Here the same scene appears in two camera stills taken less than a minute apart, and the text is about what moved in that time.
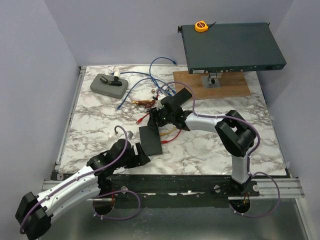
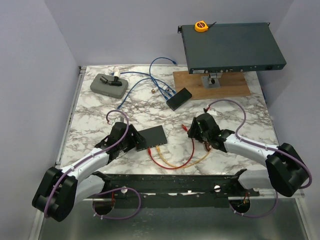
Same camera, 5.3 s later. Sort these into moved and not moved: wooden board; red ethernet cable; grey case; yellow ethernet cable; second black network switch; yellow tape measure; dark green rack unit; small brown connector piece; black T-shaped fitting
Moved: small brown connector piece; red ethernet cable; yellow ethernet cable
Not moved: dark green rack unit; second black network switch; black T-shaped fitting; yellow tape measure; wooden board; grey case
